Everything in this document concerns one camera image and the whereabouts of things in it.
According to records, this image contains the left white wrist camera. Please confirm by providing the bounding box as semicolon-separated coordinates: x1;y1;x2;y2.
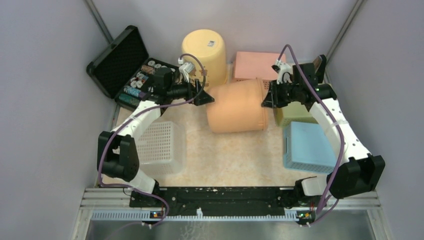
178;57;195;83

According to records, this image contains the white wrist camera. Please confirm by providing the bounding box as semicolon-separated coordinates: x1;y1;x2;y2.
178;57;195;83
271;58;292;85

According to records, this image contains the black and brown stand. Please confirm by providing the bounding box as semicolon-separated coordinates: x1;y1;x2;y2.
312;54;328;84

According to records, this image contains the green plastic basket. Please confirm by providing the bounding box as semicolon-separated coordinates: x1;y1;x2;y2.
273;101;318;128

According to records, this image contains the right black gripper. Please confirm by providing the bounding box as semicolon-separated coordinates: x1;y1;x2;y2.
261;78;301;109

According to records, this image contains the yellow capybara bucket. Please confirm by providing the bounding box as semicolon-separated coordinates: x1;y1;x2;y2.
181;29;228;90

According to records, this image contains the pink plastic basket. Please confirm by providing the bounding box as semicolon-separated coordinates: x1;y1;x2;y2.
232;51;280;81

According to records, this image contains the blue plastic basket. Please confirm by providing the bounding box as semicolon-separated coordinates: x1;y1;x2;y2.
283;121;337;174

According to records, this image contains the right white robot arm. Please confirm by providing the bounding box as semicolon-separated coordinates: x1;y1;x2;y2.
261;60;386;206

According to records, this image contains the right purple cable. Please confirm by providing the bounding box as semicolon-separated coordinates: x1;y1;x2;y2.
276;43;346;227

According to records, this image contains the orange capybara bucket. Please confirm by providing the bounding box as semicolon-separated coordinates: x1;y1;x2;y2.
205;78;269;133

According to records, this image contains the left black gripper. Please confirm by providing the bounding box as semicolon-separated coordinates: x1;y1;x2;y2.
167;75;214;106

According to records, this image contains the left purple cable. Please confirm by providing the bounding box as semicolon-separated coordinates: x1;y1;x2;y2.
96;53;207;228

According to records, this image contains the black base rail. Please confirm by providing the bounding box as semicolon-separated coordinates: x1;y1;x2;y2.
129;186;320;217

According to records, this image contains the purple cable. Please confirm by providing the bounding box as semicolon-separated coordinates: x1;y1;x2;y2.
96;53;207;228
276;43;346;227

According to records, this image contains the white perforated plastic basket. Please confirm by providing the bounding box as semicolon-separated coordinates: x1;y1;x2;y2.
135;121;187;177

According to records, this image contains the black case with parts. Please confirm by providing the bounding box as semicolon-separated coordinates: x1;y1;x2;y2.
86;25;179;111

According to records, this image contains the white slotted cable duct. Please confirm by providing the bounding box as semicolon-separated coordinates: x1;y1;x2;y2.
91;209;299;222

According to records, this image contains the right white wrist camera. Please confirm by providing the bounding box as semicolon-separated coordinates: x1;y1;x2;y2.
271;58;292;85

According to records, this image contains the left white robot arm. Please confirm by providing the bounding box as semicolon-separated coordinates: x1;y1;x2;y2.
97;62;214;207

